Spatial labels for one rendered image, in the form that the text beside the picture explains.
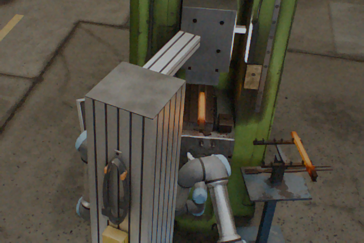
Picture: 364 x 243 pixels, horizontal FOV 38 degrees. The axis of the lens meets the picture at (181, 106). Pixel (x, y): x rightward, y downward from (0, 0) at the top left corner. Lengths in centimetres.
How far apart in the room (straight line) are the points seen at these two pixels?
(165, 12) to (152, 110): 150
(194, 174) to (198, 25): 88
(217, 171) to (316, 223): 181
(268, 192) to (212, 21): 114
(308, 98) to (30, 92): 278
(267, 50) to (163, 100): 161
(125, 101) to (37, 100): 358
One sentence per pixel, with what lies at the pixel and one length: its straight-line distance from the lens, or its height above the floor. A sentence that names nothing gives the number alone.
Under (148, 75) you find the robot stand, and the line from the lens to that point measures 181.
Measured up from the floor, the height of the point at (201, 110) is 101.
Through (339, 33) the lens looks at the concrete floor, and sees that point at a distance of 694.
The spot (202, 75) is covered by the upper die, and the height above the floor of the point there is 133.
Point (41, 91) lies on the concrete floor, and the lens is 536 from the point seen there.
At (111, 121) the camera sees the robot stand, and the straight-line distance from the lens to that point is 171.
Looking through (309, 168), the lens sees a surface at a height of 95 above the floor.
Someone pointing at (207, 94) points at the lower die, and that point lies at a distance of 358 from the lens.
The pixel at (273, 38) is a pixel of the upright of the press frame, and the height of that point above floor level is 154.
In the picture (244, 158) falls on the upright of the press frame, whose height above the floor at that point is 59.
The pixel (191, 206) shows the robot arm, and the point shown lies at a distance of 290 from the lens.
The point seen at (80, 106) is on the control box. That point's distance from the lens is 312.
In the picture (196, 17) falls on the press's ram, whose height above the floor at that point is 170.
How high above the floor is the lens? 301
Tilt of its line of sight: 36 degrees down
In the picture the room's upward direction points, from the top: 5 degrees clockwise
